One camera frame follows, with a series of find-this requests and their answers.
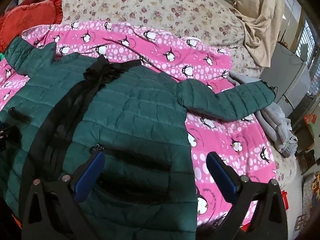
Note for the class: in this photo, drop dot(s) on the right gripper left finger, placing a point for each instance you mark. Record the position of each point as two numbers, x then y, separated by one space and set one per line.
52 209

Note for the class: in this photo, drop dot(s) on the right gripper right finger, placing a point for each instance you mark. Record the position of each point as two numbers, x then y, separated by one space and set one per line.
257 211

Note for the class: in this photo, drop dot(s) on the dark green puffer jacket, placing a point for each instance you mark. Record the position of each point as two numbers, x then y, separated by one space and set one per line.
74 105

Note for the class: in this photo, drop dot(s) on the grey garment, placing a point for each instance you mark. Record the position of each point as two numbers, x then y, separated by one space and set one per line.
275 122

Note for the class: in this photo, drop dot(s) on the grey cabinet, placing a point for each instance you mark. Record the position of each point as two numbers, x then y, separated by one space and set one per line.
290 77

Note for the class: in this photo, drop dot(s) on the red ruffled heart pillow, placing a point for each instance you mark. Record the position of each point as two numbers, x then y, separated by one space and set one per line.
29 14

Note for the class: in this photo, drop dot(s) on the beige curtain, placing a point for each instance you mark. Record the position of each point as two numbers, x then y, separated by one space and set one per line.
261 20

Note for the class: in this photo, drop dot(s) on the floral bed sheet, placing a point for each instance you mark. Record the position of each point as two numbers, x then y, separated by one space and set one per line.
209 20

